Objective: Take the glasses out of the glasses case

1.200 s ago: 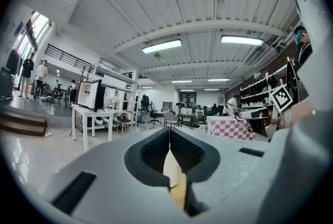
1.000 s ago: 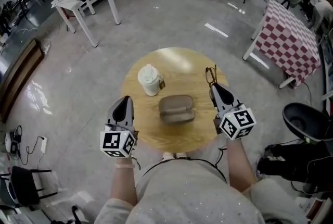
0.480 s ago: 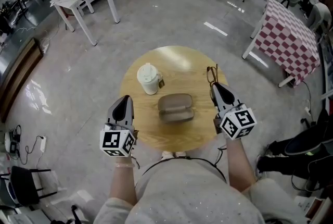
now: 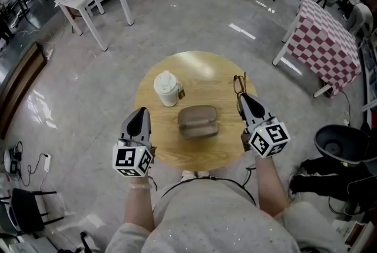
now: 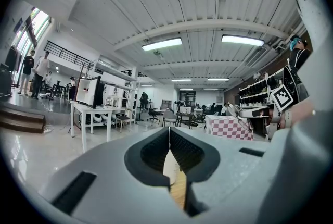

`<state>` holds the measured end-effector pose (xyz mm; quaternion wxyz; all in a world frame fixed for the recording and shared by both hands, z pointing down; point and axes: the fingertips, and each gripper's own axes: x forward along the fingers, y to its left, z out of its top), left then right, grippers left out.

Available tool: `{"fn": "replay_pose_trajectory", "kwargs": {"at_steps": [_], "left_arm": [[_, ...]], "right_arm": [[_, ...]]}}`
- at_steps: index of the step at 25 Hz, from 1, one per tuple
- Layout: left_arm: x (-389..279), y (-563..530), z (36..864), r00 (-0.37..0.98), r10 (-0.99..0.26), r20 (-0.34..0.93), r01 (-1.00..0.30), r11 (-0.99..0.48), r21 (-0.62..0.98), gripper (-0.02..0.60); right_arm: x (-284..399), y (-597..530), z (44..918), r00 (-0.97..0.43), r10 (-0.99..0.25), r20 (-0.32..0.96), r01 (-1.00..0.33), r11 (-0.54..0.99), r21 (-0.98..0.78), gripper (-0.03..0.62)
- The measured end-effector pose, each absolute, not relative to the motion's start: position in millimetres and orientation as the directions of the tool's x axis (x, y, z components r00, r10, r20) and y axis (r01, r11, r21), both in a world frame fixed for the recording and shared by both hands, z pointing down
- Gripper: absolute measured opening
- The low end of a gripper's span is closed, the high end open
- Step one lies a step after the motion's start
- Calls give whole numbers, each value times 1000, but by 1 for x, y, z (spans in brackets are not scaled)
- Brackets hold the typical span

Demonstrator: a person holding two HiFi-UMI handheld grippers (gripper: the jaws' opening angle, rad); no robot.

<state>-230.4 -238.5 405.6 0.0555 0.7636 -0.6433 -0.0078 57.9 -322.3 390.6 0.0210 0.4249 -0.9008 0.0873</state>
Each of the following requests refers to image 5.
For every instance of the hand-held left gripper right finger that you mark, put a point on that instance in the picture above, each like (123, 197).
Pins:
(234, 178)

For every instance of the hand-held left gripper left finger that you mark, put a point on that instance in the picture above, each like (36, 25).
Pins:
(117, 191)

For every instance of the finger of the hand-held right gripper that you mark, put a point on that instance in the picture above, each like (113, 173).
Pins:
(255, 113)

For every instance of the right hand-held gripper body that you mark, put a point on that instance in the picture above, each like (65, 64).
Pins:
(282, 96)

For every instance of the person's right forearm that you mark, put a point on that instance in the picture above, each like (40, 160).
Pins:
(301, 113)

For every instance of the red white checkered table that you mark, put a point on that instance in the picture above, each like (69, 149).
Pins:
(229, 127)

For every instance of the ceiling strip light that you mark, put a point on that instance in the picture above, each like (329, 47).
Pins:
(218, 79)
(181, 80)
(242, 40)
(161, 44)

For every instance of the round wooden table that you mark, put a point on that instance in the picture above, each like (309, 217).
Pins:
(178, 191)

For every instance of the person's light grey clothing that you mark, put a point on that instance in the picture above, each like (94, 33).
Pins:
(307, 160)

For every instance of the grey padded chair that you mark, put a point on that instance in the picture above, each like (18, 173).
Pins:
(169, 116)

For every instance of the black swivel chair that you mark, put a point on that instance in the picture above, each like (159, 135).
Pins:
(153, 113)

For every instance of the white rectangular table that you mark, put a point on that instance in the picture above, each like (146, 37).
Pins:
(88, 109)

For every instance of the black monitor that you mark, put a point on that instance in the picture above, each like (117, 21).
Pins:
(99, 95)

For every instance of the white open box cabinet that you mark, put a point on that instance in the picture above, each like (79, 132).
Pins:
(80, 92)

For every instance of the white metal shelving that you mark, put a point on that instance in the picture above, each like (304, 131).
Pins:
(114, 73)

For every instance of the brown wooden step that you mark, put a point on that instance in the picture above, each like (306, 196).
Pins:
(20, 121)

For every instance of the black balcony railing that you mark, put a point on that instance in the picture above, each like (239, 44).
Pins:
(65, 53)

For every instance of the clothes rack with dark clothes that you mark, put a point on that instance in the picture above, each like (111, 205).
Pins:
(11, 59)

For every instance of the wall shelves with black items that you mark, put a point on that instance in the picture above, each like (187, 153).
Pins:
(255, 87)

